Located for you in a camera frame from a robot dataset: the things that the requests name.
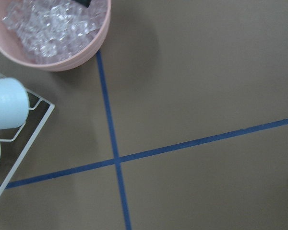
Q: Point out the pink bowl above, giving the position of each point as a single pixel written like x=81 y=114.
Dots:
x=11 y=48

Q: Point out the clear ice cubes pile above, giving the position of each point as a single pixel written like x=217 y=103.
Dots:
x=51 y=31

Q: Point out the light blue cup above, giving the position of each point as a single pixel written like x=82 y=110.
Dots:
x=14 y=103

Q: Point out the white wire cup rack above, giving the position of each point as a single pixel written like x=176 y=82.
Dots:
x=16 y=142

